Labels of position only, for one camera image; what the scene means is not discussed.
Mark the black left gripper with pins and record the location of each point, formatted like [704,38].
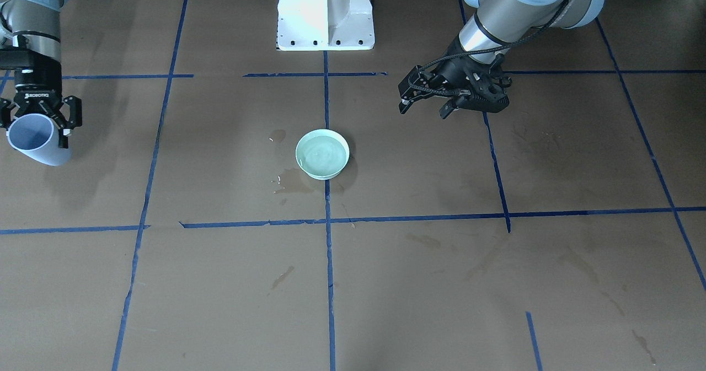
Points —
[448,73]

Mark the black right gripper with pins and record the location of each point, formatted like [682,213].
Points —
[37,82]

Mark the light blue plastic cup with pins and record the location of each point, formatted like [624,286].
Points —
[38,137]

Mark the mint green bowl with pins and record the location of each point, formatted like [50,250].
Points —
[322,154]

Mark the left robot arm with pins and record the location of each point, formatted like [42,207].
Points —
[500,25]

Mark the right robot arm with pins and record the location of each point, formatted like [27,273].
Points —
[31,49]

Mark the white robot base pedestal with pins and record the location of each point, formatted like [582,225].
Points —
[317,25]

